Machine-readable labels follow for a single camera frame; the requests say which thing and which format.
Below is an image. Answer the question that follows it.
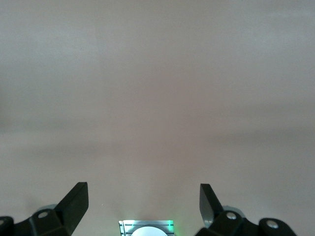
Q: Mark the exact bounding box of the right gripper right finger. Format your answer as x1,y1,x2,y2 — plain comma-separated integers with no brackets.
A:
194,183,297,236

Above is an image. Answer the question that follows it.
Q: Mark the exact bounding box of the brown table cover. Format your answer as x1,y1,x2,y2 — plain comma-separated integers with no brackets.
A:
0,0,315,236

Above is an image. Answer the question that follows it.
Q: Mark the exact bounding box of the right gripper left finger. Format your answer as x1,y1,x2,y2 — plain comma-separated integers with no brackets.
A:
0,182,89,236

